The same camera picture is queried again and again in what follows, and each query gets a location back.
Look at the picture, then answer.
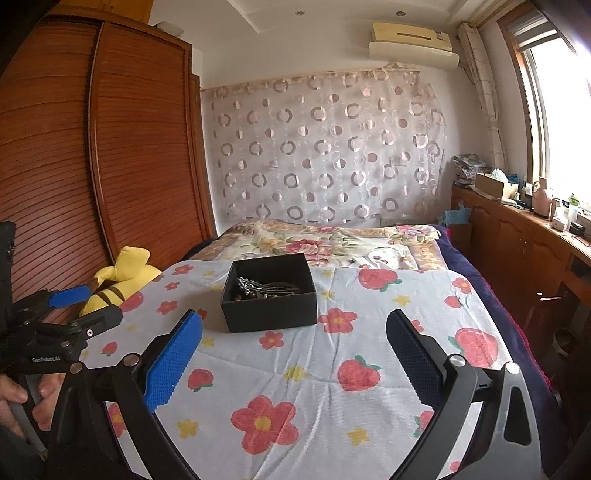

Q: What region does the person's left hand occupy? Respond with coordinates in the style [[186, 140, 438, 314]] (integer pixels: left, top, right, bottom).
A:
[[0, 371, 68, 440]]

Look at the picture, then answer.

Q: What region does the green jade bangle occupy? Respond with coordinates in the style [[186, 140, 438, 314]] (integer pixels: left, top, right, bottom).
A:
[[260, 279, 302, 296]]

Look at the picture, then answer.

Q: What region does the cardboard box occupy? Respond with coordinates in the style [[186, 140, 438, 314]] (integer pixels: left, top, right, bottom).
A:
[[475, 172, 519, 200]]

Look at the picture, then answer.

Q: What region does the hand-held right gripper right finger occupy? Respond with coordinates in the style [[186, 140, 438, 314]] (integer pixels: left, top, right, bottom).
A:
[[385, 308, 542, 480]]

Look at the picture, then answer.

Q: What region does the brown wooden cabinet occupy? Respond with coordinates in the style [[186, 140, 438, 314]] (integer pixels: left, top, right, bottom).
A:
[[450, 185, 591, 370]]

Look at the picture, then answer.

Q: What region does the brown wooden wardrobe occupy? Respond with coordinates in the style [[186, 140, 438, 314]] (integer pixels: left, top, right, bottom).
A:
[[0, 14, 218, 324]]

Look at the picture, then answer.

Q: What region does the strawberry flower print bedsheet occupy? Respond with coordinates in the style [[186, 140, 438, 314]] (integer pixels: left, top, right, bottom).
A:
[[88, 261, 542, 480]]

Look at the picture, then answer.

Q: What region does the pink bottle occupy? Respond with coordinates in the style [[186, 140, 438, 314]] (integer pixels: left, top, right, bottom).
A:
[[532, 178, 553, 218]]

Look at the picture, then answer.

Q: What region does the white wall air conditioner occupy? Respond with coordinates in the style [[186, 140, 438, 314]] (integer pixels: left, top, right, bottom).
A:
[[368, 21, 461, 71]]

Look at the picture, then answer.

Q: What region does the gathered side curtain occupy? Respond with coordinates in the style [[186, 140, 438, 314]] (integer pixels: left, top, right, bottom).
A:
[[457, 23, 507, 172]]

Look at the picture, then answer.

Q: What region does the dark purple blanket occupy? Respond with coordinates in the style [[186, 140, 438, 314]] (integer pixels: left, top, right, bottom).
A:
[[436, 224, 560, 400]]

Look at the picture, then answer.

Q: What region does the stack of magazines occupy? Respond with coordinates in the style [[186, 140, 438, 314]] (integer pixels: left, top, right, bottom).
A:
[[452, 154, 491, 188]]

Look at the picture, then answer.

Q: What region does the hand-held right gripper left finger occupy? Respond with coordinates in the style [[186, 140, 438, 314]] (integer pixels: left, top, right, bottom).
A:
[[46, 309, 204, 480]]

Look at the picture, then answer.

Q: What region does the floral quilt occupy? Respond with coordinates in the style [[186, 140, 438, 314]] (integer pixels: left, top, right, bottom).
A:
[[187, 220, 452, 274]]

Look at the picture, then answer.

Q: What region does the yellow plush toy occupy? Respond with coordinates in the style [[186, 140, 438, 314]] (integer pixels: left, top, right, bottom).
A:
[[78, 246, 163, 317]]

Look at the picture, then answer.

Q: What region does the person's dark clothing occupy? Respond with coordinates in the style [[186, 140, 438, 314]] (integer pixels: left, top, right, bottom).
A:
[[0, 411, 51, 480]]

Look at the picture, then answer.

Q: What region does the sheer circle-patterned curtain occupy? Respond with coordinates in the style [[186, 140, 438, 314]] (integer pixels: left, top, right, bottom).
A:
[[201, 69, 447, 227]]

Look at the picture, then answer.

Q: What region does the black square jewelry box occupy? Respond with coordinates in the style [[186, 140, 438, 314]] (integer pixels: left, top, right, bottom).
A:
[[220, 253, 318, 334]]

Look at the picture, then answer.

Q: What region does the metal bowl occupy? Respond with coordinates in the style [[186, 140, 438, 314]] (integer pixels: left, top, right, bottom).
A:
[[551, 326, 576, 356]]

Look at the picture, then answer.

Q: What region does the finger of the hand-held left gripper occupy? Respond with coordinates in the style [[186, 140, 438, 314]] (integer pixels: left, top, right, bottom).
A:
[[25, 284, 93, 315], [41, 305, 124, 341]]

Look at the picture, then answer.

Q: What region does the window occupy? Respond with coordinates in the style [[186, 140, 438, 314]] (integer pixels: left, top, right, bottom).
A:
[[480, 0, 591, 241]]

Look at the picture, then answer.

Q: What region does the blue plastic bag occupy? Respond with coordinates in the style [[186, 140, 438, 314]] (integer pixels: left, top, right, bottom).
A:
[[443, 208, 474, 228]]

